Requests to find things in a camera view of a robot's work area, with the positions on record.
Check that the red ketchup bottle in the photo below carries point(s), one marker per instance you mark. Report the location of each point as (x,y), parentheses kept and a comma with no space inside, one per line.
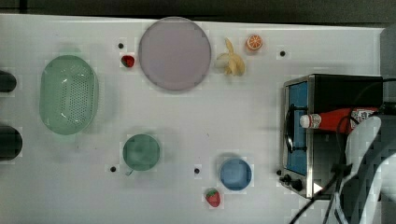
(327,120)

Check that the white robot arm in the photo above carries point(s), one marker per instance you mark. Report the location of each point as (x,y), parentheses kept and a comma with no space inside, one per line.
(370,152)

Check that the black toaster oven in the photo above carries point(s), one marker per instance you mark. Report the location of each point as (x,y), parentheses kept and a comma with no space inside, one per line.
(309,154)

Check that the peeled banana toy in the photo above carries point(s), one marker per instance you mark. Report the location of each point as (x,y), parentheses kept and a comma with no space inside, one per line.
(231,62)

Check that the lilac round plate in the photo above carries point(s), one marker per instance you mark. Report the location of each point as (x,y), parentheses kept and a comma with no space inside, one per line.
(175,54)

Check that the green mug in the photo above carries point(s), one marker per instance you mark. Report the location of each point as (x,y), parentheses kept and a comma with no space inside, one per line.
(141,153)

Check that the blue cup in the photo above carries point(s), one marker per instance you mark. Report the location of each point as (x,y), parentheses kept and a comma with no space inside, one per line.
(235,174)

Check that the dark red strawberry toy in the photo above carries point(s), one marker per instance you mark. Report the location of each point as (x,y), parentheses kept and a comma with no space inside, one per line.
(127,61)

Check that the orange slice toy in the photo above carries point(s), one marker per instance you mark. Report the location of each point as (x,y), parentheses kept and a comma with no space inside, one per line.
(254,42)

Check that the green perforated colander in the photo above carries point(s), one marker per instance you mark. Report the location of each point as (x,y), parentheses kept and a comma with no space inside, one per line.
(68,95)

